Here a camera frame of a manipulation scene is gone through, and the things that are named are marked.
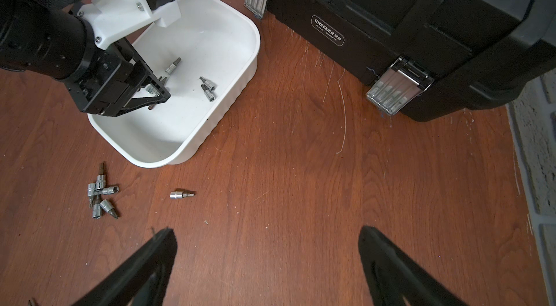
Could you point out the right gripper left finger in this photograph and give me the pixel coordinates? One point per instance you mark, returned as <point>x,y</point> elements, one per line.
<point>142,279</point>

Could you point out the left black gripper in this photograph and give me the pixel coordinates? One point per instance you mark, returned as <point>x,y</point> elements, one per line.
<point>114,82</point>

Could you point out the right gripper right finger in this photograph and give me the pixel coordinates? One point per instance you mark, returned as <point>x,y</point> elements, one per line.
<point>394,278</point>

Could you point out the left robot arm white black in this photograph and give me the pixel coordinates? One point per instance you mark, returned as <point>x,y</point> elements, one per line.
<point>85,47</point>

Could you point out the white rectangular storage box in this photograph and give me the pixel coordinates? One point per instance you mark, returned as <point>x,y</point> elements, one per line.
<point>208,57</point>

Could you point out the pile of silver bits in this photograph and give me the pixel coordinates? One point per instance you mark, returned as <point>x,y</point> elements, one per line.
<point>96,192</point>

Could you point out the black plastic toolbox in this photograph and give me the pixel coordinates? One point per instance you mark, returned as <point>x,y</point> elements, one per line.
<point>428,58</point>

